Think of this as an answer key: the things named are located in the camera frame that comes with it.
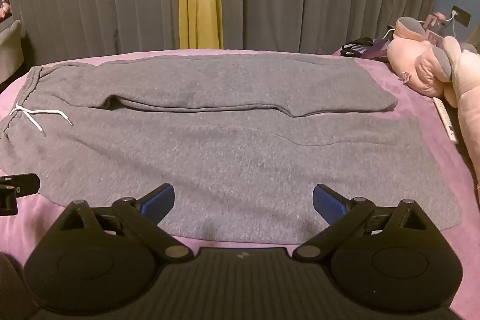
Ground purple plush blanket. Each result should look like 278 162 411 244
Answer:
0 48 480 320

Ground dark cloth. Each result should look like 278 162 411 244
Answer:
0 253 28 320

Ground white remote control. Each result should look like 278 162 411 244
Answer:
433 97 460 145

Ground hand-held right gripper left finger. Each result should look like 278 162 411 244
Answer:
56 183 192 262

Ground black wall socket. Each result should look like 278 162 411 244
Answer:
452 5 472 27

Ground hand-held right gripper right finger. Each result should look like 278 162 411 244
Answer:
294 183 432 262

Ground white cable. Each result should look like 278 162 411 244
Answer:
385 10 459 41

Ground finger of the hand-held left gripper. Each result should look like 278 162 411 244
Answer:
0 174 40 216

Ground black scissors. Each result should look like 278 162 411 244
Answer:
340 37 374 57

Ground grey sweat pants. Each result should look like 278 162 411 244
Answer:
0 54 464 246

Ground pink plush toy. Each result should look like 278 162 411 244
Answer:
386 17 480 189

